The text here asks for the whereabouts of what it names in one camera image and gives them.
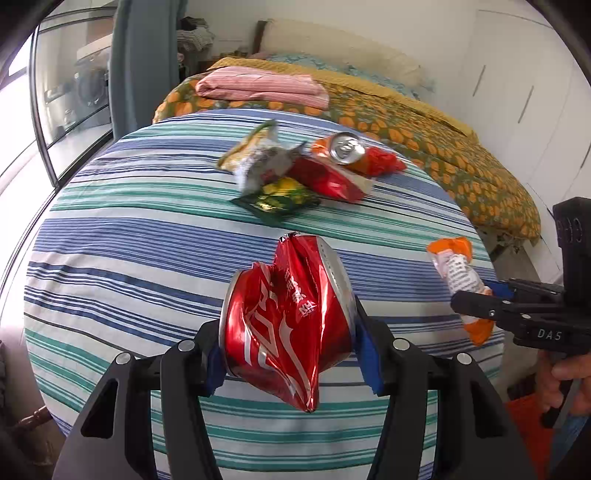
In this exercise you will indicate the cream padded headboard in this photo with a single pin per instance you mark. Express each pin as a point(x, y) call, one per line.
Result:
point(332, 44)

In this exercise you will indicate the bed frame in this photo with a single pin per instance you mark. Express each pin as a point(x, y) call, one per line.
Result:
point(501, 242)

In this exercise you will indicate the orange item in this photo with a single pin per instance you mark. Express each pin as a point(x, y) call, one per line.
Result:
point(526, 438)

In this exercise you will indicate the white wardrobe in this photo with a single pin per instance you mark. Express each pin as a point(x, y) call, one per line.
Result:
point(508, 92)

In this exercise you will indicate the person's right hand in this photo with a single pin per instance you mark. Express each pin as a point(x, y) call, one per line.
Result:
point(554, 383)

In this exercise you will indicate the crushed red soda can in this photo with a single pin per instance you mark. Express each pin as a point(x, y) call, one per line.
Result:
point(286, 323)

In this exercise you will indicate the washing machine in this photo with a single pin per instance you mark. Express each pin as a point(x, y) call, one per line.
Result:
point(90, 85)

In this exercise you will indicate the orange white snack wrapper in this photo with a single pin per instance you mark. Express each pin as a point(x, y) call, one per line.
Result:
point(455, 270)

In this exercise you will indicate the folded pink striped sheet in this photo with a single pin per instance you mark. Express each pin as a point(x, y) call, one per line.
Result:
point(258, 85)

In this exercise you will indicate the red plastic bag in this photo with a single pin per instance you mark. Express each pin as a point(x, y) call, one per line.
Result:
point(383, 161)

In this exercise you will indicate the blue curtain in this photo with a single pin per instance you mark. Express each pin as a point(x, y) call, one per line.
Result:
point(143, 60)

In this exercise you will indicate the teal floral pillow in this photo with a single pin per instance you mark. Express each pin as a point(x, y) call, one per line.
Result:
point(300, 60)
point(388, 83)

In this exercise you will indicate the yellow blanket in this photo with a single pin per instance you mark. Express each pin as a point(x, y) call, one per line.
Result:
point(369, 88)

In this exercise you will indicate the orange soda can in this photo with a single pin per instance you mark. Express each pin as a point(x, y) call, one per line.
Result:
point(346, 147)

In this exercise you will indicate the silver chip bag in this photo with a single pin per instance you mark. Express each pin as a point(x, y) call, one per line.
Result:
point(258, 161)

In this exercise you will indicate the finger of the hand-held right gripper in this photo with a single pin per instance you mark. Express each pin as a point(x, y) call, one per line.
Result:
point(501, 290)
point(475, 304)

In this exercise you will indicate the striped round tablecloth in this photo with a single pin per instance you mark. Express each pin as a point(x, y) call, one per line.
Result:
point(138, 254)

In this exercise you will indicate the pile of clothes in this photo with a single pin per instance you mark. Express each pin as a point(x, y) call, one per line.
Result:
point(196, 37)

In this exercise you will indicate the dark green snack packet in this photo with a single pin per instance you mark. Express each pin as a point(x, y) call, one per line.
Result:
point(277, 198)

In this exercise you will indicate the red snack packet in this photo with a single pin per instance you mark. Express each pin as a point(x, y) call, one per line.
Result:
point(323, 180)

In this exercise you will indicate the person's leg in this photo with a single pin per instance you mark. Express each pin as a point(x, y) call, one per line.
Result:
point(572, 447)

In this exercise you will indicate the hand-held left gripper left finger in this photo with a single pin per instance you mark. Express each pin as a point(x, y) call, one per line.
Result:
point(213, 369)

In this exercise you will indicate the black framed glass door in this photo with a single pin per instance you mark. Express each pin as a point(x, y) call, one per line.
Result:
point(69, 124)

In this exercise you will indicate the orange floral duvet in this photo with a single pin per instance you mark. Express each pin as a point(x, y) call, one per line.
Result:
point(438, 147)

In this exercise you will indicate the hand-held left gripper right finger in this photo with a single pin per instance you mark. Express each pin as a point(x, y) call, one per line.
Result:
point(369, 360)

